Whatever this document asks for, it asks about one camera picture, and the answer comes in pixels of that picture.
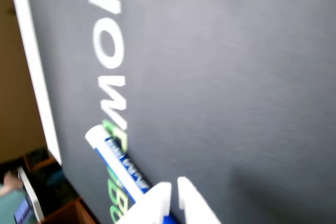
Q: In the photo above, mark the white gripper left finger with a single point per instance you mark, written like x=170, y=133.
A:
x=149, y=208

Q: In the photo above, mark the blue dry erase marker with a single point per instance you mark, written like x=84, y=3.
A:
x=118, y=161

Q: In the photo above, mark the brown wooden shelf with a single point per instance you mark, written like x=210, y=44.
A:
x=68, y=213

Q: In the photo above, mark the white flat panel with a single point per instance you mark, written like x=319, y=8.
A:
x=31, y=197

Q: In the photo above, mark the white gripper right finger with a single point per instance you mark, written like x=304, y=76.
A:
x=195, y=203

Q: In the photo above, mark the grey WOWROBO mat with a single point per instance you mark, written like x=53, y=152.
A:
x=210, y=77

